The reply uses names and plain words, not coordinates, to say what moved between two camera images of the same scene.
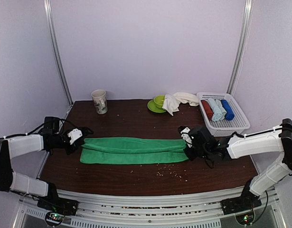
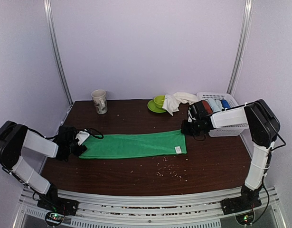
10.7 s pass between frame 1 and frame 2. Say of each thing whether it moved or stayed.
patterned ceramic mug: stayed
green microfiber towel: moved
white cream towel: stayed
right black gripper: moved
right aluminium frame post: stayed
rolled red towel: stayed
